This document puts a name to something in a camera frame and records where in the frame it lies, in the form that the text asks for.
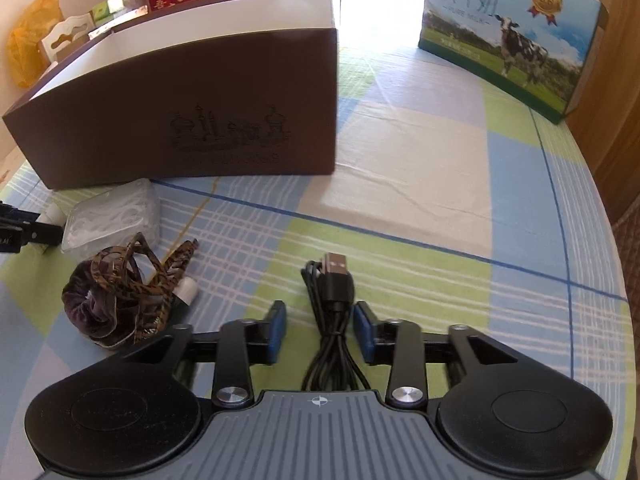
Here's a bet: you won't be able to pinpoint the cardboard carton with white handle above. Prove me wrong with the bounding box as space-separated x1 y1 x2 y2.
37 12 96 68

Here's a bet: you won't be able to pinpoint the wooden cabinet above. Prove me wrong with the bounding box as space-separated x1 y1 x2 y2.
545 0 640 221

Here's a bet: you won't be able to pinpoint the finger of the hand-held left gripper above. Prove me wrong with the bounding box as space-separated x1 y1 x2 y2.
0 201 40 222
0 220 65 256

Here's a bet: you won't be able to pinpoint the black USB cable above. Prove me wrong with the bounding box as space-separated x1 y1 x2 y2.
300 252 376 393

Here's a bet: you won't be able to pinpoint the milk gift carton with cow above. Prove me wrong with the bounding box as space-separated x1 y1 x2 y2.
417 0 610 126

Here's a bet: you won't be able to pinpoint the brown woven chair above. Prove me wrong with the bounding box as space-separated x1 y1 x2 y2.
612 205 640 311

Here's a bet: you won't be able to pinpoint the green lip gel tube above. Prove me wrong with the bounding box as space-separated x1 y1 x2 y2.
150 276 199 331

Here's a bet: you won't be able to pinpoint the desktop with checked cloth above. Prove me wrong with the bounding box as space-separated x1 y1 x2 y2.
0 42 633 480

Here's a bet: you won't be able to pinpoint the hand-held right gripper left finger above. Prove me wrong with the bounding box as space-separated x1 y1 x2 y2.
120 300 288 409

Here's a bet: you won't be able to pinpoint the brown cardboard box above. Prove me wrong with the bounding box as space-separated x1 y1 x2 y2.
1 0 338 192

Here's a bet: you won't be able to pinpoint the green boxes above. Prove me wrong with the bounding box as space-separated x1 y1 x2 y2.
90 0 133 26

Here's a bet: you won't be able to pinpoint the tortoiseshell hair claw clip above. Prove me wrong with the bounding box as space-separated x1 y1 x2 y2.
91 232 198 345

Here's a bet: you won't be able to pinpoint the small white pill bottle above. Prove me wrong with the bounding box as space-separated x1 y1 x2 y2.
40 202 68 226

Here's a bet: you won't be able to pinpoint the yellow plastic bag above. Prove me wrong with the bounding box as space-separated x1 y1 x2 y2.
6 0 63 88

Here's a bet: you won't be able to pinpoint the clear floss pick box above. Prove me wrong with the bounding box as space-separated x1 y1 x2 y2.
60 178 161 257

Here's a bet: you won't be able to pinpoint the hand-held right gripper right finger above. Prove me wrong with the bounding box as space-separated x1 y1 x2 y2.
352 301 521 409

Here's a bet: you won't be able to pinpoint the purple velvet scrunchie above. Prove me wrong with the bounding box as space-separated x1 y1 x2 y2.
61 260 173 350

